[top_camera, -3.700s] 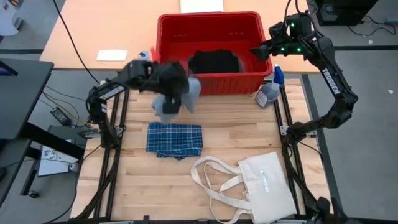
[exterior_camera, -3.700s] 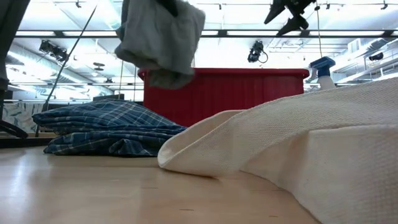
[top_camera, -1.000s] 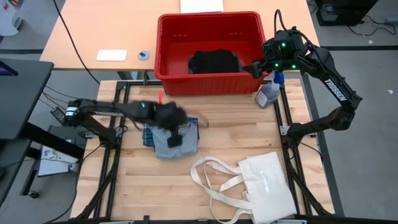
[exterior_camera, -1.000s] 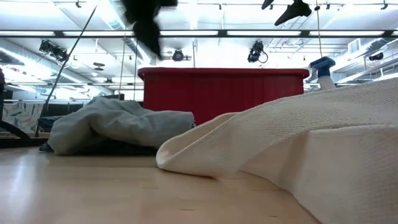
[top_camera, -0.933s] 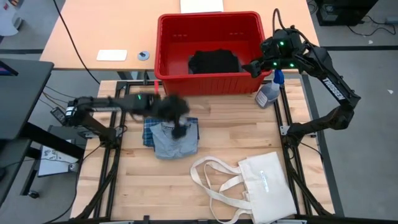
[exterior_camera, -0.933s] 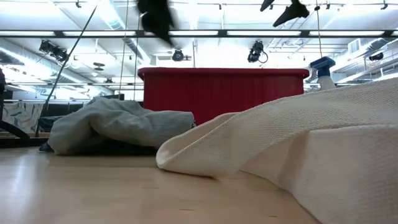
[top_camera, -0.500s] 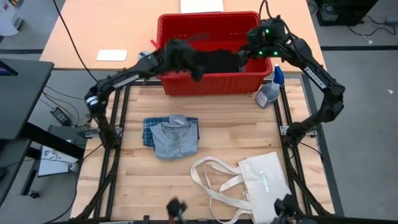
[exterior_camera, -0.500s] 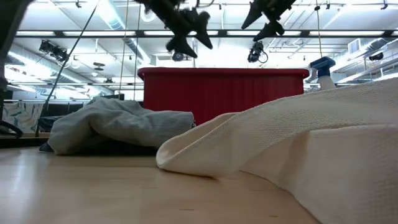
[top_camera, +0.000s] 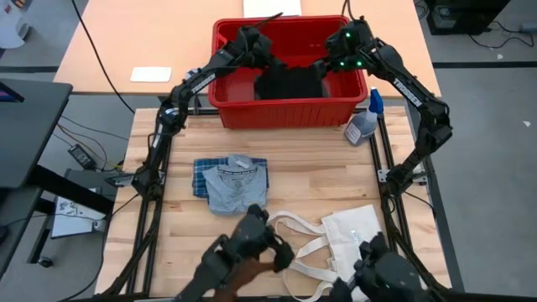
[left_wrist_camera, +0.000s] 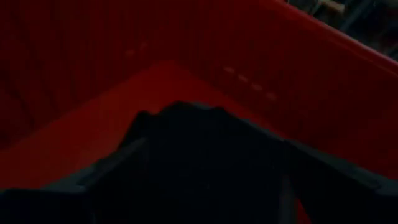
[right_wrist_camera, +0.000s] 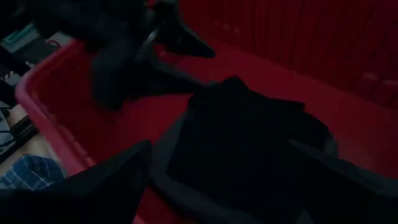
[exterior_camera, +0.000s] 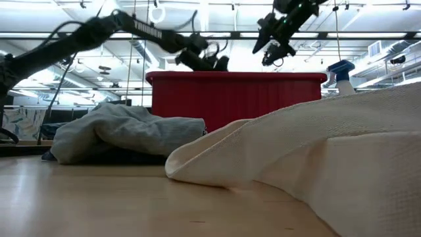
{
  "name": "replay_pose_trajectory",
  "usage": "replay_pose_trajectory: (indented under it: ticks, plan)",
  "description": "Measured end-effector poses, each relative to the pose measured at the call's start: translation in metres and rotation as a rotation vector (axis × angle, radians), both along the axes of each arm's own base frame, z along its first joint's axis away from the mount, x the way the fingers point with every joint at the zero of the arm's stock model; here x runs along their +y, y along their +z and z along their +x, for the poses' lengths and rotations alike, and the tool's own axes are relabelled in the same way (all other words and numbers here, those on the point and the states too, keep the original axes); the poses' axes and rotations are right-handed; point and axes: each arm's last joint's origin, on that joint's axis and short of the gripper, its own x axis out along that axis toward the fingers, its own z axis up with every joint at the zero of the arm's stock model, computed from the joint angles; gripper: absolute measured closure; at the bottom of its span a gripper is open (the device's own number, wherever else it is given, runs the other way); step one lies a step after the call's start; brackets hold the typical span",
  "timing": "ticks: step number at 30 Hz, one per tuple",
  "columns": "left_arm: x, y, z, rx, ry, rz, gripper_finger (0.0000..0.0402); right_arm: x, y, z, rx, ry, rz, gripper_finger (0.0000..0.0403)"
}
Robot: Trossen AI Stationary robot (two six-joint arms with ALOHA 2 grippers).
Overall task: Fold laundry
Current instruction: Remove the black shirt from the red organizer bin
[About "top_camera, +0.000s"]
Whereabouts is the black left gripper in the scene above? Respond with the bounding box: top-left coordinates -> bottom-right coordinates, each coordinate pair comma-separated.
233,26 -> 291,74

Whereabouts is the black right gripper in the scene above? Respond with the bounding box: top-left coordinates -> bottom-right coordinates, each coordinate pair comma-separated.
312,18 -> 378,81

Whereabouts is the black garment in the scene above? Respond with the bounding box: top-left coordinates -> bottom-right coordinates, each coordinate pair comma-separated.
253,64 -> 331,102

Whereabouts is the red plastic bin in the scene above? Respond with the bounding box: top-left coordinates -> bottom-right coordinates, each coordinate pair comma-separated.
208,15 -> 369,130

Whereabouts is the blue plaid shirt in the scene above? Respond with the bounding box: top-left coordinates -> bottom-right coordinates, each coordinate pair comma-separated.
206,154 -> 270,217

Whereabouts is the white paper sheet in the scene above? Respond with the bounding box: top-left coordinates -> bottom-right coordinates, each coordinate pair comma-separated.
242,0 -> 304,19

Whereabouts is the white rectangular pad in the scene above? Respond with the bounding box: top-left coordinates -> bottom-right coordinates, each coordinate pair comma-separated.
129,65 -> 174,84

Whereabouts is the light wooden desk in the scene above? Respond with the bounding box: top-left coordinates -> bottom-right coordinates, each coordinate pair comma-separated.
53,0 -> 442,100

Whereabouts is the black equipment box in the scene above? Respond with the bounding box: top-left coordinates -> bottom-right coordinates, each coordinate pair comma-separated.
425,0 -> 514,37

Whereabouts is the cream canvas tote bag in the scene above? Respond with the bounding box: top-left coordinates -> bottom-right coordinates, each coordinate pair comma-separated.
265,204 -> 399,302

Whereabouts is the black side desk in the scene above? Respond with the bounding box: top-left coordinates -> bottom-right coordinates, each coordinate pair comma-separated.
0,78 -> 117,216

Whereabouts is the white rounded object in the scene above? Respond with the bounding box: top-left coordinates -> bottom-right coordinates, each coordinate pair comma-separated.
0,0 -> 34,49

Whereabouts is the dark screen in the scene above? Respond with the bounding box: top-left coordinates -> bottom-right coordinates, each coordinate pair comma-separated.
0,81 -> 25,104

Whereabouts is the black aluminium rig frame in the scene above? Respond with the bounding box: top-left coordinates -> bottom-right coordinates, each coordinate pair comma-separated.
99,106 -> 453,302

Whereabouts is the long black cable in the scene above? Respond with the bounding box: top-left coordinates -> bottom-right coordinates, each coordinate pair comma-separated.
70,0 -> 136,115

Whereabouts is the black floor cable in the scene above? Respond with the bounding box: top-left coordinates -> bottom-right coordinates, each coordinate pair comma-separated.
467,19 -> 537,49

